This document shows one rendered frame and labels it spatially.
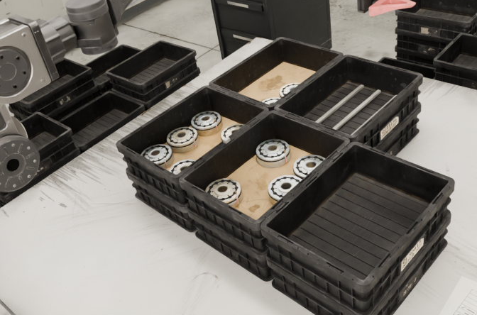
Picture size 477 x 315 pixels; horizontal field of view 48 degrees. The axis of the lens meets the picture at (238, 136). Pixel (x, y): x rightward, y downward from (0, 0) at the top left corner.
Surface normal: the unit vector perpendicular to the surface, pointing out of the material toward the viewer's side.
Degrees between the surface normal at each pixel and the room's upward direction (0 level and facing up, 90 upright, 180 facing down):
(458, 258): 0
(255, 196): 0
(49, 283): 0
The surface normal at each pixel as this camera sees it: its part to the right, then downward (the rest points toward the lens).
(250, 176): -0.15, -0.80
